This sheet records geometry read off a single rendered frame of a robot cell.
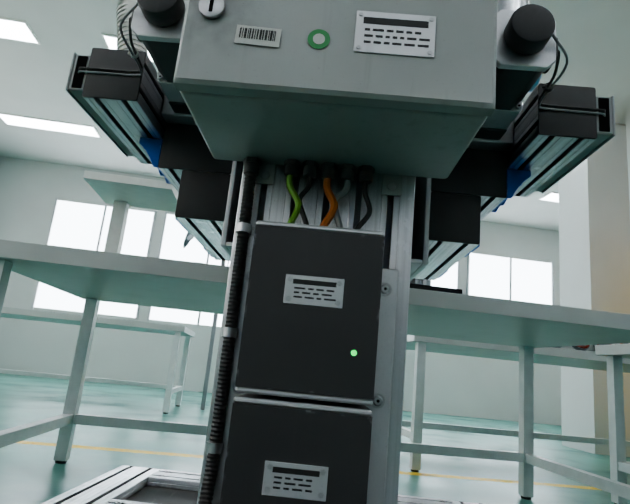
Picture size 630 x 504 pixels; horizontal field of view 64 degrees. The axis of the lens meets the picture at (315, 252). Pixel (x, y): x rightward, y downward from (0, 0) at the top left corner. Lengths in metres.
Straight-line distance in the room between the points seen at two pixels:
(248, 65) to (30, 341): 8.28
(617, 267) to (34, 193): 8.05
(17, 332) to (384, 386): 8.29
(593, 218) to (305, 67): 5.30
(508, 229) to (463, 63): 8.99
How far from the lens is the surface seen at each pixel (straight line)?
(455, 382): 8.77
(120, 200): 2.57
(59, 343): 8.59
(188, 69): 0.58
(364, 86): 0.56
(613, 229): 5.86
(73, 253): 1.56
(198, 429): 2.41
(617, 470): 3.00
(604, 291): 5.64
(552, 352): 3.32
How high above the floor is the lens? 0.48
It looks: 13 degrees up
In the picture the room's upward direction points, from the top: 6 degrees clockwise
